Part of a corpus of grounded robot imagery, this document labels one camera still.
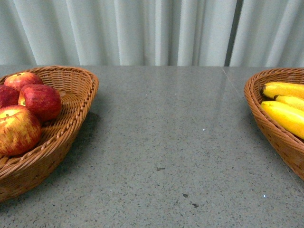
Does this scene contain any right brown wicker basket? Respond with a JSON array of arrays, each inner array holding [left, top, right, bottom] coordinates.
[[244, 68, 304, 179]]

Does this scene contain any yellow banana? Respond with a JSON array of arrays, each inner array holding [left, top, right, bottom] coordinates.
[[274, 95, 304, 111], [260, 82, 304, 99], [261, 101, 304, 139]]

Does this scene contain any red yellow apple front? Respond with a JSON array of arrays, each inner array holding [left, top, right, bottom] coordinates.
[[0, 85, 19, 108]]

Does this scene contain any left brown wicker basket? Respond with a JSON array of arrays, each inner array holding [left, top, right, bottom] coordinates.
[[0, 66, 99, 202]]

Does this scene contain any brown wicker basket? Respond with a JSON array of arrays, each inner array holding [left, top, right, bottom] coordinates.
[[244, 68, 304, 179], [0, 66, 99, 202]]

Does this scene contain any pale grey curtain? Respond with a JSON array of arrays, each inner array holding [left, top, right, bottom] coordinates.
[[0, 0, 304, 67]]

